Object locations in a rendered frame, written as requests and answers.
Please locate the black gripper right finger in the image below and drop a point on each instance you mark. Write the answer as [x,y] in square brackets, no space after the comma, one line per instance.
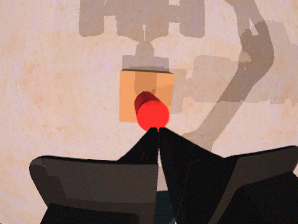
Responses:
[201,183]

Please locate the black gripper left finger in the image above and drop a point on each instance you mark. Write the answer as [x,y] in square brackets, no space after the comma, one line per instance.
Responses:
[125,185]

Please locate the orange wooden block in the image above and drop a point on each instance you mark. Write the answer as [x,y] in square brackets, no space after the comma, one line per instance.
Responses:
[135,81]

